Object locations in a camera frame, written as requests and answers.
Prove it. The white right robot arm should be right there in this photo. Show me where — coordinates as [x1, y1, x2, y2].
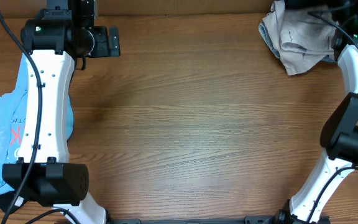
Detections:
[266, 0, 358, 223]

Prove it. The beige folded shirt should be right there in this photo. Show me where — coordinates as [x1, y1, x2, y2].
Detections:
[258, 1, 335, 76]

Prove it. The light blue printed t-shirt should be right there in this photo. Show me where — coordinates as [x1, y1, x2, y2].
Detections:
[0, 55, 75, 197]

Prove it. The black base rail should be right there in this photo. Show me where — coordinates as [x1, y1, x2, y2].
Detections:
[104, 214, 332, 224]

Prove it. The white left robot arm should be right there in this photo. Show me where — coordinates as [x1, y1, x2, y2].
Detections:
[2, 1, 120, 223]

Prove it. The black garment under blue shirt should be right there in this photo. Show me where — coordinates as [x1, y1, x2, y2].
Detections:
[0, 191, 27, 214]

